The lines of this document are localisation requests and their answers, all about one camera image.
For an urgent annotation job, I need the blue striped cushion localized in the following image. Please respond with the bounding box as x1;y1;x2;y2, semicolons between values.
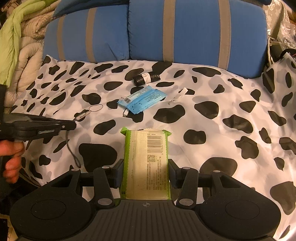
128;1;267;78
43;4;130;63

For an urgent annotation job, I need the cow print blanket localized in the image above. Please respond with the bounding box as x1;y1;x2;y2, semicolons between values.
13;54;295;240

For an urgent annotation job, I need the blue tissue pack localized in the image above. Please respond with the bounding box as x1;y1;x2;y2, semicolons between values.
118;86;167;114

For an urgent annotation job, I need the black roll white band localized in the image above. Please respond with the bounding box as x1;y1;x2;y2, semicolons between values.
133;71;161;86

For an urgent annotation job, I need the clutter pile of bags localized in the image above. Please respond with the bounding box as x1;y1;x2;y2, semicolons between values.
263;1;295;65

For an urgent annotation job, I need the black hair tie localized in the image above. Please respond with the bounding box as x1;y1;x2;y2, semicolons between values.
88;104;104;113

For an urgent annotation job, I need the blue striped cushion left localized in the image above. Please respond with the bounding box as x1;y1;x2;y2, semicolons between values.
43;4;130;63

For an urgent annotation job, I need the white elastic strap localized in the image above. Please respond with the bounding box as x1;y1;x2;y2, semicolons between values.
169;87;188;105

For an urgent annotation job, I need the green wet wipes pack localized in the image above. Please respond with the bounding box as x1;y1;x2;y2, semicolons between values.
120;128;171;200

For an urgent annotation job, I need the blue striped cushion right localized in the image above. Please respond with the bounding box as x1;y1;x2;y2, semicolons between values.
128;1;267;78

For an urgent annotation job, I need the green and beige quilt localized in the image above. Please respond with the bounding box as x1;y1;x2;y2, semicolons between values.
1;1;59;108

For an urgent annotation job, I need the person left hand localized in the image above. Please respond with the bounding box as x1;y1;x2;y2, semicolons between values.
1;140;25;183

